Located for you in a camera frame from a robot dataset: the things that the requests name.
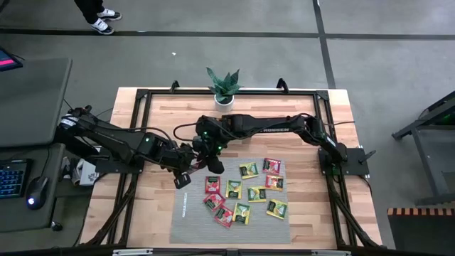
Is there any snake plant in white pot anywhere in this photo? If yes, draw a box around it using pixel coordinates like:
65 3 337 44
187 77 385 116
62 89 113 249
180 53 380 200
205 67 245 113

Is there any black aluminium table frame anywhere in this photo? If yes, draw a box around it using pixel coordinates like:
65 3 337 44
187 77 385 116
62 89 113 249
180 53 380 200
80 78 383 250

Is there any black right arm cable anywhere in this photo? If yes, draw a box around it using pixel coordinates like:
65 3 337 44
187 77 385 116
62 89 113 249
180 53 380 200
321 119 356 129

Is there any green yellow lemon tea sachet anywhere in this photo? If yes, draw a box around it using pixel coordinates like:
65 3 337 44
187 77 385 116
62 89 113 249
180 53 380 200
225 179 243 200
265 198 289 220
238 161 259 180
232 202 252 225
247 186 267 203

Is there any tablet screen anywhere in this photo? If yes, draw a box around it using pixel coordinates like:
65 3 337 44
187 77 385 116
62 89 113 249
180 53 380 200
0 46 24 73

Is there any grey side desk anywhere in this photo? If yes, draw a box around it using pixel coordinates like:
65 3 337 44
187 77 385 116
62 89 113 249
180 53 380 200
0 56 74 234

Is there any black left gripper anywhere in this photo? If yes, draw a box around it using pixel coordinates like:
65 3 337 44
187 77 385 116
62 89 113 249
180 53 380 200
166 142 196 190

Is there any backlit keyboard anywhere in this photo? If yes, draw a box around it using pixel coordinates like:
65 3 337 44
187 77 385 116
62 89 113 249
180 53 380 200
0 158 32 200

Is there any black metal stand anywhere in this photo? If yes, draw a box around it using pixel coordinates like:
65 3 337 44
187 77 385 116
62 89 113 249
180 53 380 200
390 90 455 207

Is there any grey woven placemat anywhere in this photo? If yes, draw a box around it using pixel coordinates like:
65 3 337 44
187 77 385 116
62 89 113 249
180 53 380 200
169 156 291 245

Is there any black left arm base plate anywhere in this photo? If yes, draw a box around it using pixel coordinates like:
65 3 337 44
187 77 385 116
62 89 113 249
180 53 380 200
95 144 146 175

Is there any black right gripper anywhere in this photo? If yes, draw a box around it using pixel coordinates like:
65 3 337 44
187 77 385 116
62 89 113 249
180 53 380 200
194 134 226 175

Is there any white cardboard box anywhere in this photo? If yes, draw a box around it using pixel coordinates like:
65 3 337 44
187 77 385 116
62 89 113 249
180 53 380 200
78 161 100 188

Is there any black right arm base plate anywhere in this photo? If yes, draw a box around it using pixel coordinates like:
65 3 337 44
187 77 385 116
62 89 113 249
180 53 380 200
318 146 370 177

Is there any black clamp lever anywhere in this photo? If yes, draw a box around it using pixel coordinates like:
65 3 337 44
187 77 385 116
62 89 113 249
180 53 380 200
358 149 378 165

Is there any red tea sachet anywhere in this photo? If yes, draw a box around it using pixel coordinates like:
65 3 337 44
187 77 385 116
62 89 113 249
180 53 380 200
213 205 235 229
202 192 227 213
262 157 282 176
204 175 222 195

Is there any person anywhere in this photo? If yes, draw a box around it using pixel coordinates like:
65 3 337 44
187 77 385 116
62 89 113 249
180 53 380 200
73 0 123 36

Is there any orange black striped panel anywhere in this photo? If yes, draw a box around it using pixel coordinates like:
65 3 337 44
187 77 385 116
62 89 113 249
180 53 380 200
386 207 455 256

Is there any black computer mouse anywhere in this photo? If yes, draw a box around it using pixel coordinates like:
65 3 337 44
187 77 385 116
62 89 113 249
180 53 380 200
25 176 50 211

